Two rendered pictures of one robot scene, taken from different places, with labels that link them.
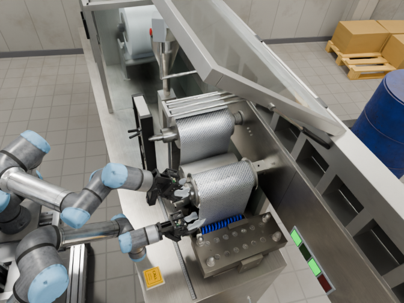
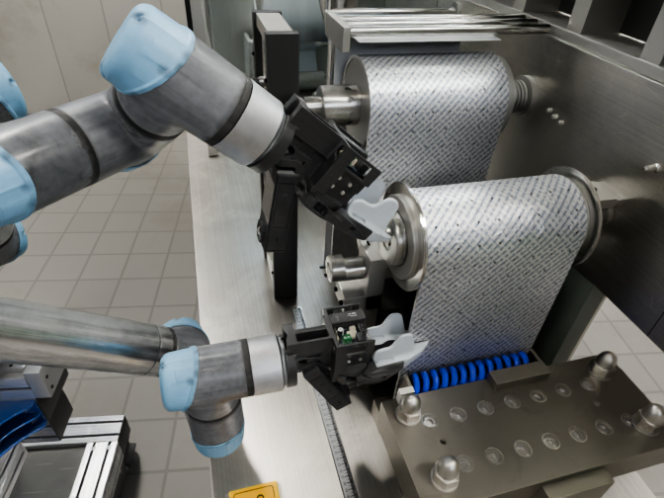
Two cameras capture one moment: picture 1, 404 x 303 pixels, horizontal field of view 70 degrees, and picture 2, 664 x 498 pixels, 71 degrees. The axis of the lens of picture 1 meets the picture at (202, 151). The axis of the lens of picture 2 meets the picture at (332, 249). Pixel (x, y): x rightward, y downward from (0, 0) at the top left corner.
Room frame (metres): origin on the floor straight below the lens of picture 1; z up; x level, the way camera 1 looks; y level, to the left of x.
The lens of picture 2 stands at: (0.13, 0.04, 1.62)
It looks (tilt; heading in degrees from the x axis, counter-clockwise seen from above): 38 degrees down; 8
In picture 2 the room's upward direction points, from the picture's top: 4 degrees clockwise
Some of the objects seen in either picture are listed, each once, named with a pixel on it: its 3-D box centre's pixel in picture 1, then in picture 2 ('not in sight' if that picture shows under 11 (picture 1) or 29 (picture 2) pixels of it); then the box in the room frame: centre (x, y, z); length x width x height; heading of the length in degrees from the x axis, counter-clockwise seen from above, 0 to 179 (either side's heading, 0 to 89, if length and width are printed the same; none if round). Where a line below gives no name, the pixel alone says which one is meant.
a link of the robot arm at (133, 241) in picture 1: (133, 240); (207, 375); (0.47, 0.24, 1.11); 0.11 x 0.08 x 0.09; 116
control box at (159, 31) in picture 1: (157, 26); not in sight; (1.15, 0.23, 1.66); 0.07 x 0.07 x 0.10; 3
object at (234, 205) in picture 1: (223, 210); (480, 323); (0.64, -0.12, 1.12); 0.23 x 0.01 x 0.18; 116
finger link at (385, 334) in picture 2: (193, 216); (394, 328); (0.60, 0.01, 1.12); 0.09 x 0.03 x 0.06; 117
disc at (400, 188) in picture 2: (193, 190); (401, 236); (0.64, 0.02, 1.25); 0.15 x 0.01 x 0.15; 26
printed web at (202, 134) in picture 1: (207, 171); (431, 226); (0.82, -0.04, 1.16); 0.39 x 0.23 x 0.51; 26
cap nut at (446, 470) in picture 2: (211, 260); (447, 469); (0.44, -0.08, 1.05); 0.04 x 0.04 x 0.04
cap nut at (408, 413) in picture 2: (200, 240); (410, 405); (0.52, -0.03, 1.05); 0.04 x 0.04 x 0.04
